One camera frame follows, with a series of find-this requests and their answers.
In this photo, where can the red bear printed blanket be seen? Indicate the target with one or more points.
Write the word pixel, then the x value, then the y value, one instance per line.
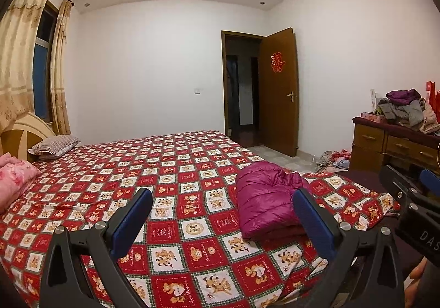
pixel 172 163

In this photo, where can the striped pillow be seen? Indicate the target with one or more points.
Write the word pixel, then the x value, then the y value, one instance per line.
pixel 55 146

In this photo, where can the magenta puffer jacket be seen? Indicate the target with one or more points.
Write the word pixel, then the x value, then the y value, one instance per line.
pixel 264 198

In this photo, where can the brown wooden door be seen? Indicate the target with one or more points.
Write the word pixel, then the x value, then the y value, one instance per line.
pixel 280 115

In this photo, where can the brown door frame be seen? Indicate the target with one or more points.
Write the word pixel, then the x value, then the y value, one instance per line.
pixel 225 88

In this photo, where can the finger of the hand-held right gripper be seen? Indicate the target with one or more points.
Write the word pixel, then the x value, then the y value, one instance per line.
pixel 431 181
pixel 395 182

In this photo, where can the grey clothes pile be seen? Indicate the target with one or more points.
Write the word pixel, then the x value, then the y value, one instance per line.
pixel 409 112

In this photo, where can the red bag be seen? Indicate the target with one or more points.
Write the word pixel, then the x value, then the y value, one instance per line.
pixel 431 91

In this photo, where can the wooden dresser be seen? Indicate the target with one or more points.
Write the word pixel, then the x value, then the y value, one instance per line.
pixel 367 143

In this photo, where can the person's right hand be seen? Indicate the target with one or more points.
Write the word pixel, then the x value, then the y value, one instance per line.
pixel 416 284

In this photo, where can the beige garment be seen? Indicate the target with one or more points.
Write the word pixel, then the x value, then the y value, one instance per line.
pixel 431 119

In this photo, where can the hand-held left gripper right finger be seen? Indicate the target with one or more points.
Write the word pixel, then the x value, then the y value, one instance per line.
pixel 314 225

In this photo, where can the dark brown mattress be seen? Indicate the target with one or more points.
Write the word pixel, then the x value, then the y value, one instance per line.
pixel 364 179

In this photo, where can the red paper door decoration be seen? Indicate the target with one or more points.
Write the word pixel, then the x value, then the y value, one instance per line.
pixel 276 62

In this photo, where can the white upright box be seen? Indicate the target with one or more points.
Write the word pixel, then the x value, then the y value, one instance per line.
pixel 373 98

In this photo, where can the pink floral pillow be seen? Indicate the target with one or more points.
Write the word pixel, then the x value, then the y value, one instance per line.
pixel 15 181

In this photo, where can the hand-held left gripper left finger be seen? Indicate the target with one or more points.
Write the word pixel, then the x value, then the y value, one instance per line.
pixel 132 222

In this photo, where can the purple garment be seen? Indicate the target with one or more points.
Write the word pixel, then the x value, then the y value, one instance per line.
pixel 402 96

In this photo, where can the heap of clothes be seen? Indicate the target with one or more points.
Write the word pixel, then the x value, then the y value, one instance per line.
pixel 333 160

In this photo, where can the narrow beige patterned curtain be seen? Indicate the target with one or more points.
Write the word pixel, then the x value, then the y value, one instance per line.
pixel 60 88

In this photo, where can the wide beige patterned curtain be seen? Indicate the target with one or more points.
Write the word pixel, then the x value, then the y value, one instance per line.
pixel 20 54

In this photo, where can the wooden bed headboard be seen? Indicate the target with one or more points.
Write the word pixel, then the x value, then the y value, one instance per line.
pixel 20 136

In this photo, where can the window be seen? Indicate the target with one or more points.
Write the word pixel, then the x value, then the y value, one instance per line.
pixel 41 81

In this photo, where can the pink flat box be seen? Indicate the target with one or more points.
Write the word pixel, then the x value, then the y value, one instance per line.
pixel 373 117

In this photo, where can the dark red dresser cover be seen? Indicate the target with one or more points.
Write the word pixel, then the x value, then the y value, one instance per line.
pixel 395 129

